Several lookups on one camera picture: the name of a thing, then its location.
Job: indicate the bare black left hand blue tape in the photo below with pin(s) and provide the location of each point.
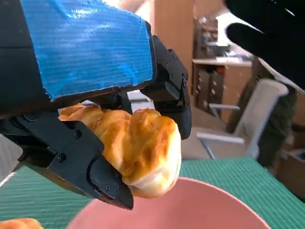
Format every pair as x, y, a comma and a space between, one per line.
83, 52

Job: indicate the rectangular toy bread loaf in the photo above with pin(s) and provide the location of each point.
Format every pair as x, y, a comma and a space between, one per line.
143, 148

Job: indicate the beige office chair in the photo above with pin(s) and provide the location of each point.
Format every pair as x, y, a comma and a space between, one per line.
259, 107

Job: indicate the round toy bread bun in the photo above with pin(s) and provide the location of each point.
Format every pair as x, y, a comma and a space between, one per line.
21, 224

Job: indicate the pink bowl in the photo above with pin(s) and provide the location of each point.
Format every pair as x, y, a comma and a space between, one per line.
190, 210

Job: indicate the green cutting mat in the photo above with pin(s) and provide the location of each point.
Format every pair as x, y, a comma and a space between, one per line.
238, 176

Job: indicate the black knitted gloved right hand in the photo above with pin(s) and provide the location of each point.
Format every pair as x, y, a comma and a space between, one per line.
274, 28

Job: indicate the brown wooden shelf unit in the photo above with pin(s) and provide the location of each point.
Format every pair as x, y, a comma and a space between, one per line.
171, 35

